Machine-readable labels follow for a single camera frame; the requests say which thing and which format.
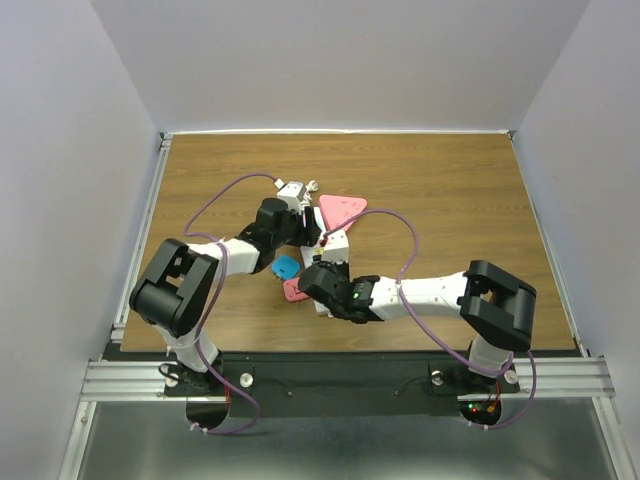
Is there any pink triangular power strip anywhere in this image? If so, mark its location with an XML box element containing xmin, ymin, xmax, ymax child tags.
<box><xmin>318</xmin><ymin>194</ymin><xmax>368</xmax><ymax>231</ymax></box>

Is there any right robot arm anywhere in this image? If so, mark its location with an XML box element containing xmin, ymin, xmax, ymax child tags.
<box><xmin>298</xmin><ymin>260</ymin><xmax>537</xmax><ymax>390</ymax></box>

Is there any pink square plug adapter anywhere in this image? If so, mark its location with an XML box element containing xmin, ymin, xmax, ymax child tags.
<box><xmin>283</xmin><ymin>278</ymin><xmax>309</xmax><ymax>303</ymax></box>

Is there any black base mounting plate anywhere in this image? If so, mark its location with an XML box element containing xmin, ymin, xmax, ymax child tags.
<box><xmin>164</xmin><ymin>351</ymin><xmax>523</xmax><ymax>425</ymax></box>

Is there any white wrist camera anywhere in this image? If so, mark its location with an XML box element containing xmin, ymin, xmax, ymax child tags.
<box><xmin>276</xmin><ymin>181</ymin><xmax>311</xmax><ymax>213</ymax></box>
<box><xmin>312</xmin><ymin>229</ymin><xmax>349</xmax><ymax>265</ymax></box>

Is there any white multicolour power strip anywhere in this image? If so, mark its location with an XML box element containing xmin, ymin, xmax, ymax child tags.
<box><xmin>299</xmin><ymin>243</ymin><xmax>351</xmax><ymax>317</ymax></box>

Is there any aluminium front rail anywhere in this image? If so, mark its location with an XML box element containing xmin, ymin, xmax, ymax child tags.
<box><xmin>79</xmin><ymin>358</ymin><xmax>189</xmax><ymax>402</ymax></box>

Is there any aluminium right side rail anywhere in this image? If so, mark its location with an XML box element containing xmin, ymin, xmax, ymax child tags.
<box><xmin>507</xmin><ymin>130</ymin><xmax>619</xmax><ymax>399</ymax></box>

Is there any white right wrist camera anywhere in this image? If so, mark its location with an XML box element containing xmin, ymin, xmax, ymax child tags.
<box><xmin>312</xmin><ymin>229</ymin><xmax>349</xmax><ymax>265</ymax></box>

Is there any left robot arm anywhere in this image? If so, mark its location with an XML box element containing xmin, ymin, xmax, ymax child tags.
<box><xmin>129</xmin><ymin>198</ymin><xmax>321</xmax><ymax>394</ymax></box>

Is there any aluminium left side rail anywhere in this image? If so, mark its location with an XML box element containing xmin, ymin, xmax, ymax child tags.
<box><xmin>109</xmin><ymin>132</ymin><xmax>173</xmax><ymax>343</ymax></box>

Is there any blue square plug adapter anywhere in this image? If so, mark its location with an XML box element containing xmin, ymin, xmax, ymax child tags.
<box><xmin>271</xmin><ymin>255</ymin><xmax>300</xmax><ymax>281</ymax></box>

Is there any aluminium rail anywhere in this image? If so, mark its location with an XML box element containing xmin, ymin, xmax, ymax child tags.
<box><xmin>79</xmin><ymin>358</ymin><xmax>189</xmax><ymax>402</ymax></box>
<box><xmin>507</xmin><ymin>130</ymin><xmax>619</xmax><ymax>399</ymax></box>
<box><xmin>109</xmin><ymin>132</ymin><xmax>173</xmax><ymax>343</ymax></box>

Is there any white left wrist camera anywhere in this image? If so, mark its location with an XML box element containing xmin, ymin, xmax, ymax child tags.
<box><xmin>276</xmin><ymin>181</ymin><xmax>311</xmax><ymax>213</ymax></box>

